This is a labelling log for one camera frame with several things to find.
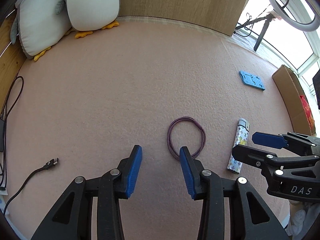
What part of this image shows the patterned lighter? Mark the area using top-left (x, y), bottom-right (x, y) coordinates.
top-left (226, 117), bottom-right (251, 175)

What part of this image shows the red fabric tote bag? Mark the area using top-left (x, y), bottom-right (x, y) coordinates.
top-left (299, 95), bottom-right (315, 130)

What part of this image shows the blue plastic phone stand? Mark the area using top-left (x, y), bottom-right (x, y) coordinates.
top-left (239, 70), bottom-right (265, 91)

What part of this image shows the brown hair tie loop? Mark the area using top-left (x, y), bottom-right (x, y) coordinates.
top-left (166, 116), bottom-right (207, 162)

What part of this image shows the right white gloved hand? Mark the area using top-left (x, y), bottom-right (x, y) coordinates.
top-left (285, 200), bottom-right (319, 239)

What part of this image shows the brown cardboard box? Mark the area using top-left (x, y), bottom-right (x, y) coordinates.
top-left (272, 64), bottom-right (316, 136)

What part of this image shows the black power adapter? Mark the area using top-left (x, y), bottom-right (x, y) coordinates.
top-left (0, 119), bottom-right (5, 152)

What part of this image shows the large wooden board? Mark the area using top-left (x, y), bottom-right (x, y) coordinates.
top-left (120, 0), bottom-right (246, 36)

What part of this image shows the pine slat headboard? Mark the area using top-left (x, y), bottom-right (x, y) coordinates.
top-left (0, 10), bottom-right (26, 107)

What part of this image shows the larger penguin plush toy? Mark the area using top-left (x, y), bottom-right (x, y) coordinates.
top-left (10, 0), bottom-right (72, 61)

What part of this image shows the smaller penguin plush toy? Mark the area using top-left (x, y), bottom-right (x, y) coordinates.
top-left (55, 0), bottom-right (120, 38)

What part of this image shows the black charging cable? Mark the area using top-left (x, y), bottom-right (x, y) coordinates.
top-left (0, 76), bottom-right (60, 217)

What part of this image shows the white ring light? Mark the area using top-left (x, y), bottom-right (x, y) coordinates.
top-left (269, 0), bottom-right (319, 32)

